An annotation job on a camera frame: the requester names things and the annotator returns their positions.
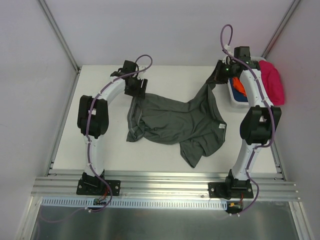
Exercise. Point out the blue t shirt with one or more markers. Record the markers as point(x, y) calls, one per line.
point(238, 96)

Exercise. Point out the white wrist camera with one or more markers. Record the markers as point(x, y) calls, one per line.
point(227, 50)
point(140, 70)

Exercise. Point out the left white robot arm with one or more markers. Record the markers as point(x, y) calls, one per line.
point(93, 116)

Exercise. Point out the grey t shirt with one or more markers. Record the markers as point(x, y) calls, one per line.
point(197, 125)

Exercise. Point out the white slotted cable duct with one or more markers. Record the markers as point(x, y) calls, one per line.
point(130, 203)

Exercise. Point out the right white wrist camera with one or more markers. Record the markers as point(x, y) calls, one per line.
point(227, 50)

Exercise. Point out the right aluminium corner post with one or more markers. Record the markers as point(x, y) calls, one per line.
point(281, 27)

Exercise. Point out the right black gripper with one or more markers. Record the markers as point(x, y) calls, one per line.
point(218, 75)

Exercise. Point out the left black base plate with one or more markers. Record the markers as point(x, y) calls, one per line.
point(99, 190)

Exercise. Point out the white plastic laundry basket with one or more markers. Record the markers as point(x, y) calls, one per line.
point(244, 82)

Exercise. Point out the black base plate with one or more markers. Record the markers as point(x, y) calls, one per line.
point(229, 191)
point(99, 190)

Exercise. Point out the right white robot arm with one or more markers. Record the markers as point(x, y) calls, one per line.
point(258, 127)

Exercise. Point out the orange t shirt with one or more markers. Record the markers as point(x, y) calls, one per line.
point(238, 86)

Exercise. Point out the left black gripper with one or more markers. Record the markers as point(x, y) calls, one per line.
point(136, 88)

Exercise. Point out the aluminium mounting rail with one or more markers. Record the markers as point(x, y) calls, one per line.
point(165, 185)

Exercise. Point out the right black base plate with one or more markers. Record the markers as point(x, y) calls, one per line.
point(229, 191)

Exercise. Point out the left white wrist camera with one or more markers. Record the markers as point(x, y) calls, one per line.
point(140, 70)

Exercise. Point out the aluminium corner post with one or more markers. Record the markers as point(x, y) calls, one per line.
point(58, 33)
point(281, 27)

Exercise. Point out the pink t shirt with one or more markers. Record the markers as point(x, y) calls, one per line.
point(272, 83)

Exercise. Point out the left aluminium corner post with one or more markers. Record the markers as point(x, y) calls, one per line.
point(58, 33)

